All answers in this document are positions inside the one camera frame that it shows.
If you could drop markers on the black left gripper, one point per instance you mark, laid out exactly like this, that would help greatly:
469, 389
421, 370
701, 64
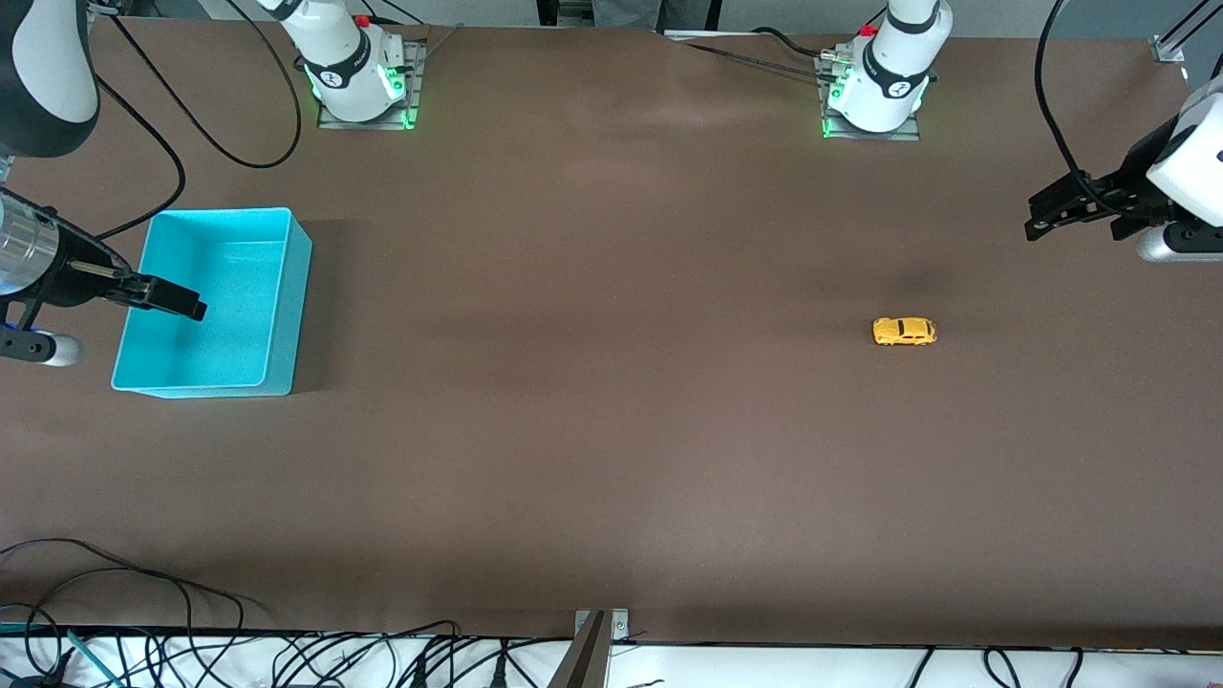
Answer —
1130, 187

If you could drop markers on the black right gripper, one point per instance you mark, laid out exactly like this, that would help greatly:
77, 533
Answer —
67, 277

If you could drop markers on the yellow beetle toy car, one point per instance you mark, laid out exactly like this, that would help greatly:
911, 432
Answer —
905, 332

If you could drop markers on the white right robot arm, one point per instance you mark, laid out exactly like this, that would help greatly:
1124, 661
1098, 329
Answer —
349, 72

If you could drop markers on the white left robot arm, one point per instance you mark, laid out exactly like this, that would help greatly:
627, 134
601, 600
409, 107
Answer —
889, 76

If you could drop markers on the turquoise plastic bin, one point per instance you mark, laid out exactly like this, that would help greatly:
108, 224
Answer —
239, 325

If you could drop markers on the thin grey rod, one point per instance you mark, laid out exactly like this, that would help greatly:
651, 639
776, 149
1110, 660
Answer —
441, 41

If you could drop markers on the thin dark rod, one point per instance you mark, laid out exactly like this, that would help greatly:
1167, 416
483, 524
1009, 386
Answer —
755, 61

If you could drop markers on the black power plug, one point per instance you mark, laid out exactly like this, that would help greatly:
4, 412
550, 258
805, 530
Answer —
499, 669
417, 671

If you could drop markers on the grey trousers legs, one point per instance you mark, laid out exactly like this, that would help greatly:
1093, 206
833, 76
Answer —
626, 13

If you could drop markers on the metal corner bracket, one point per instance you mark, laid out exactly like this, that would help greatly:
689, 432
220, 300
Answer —
1168, 50

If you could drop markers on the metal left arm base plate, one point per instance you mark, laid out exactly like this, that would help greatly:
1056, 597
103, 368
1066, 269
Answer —
869, 136

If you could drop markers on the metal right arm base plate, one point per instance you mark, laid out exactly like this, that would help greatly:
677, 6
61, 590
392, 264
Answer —
363, 125

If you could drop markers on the black stand post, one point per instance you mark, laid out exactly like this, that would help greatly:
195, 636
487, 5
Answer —
564, 11

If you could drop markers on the dark camera mount pole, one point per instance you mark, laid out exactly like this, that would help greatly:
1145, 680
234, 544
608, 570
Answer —
583, 664

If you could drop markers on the small metal bracket plate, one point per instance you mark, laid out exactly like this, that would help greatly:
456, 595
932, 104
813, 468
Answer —
619, 623

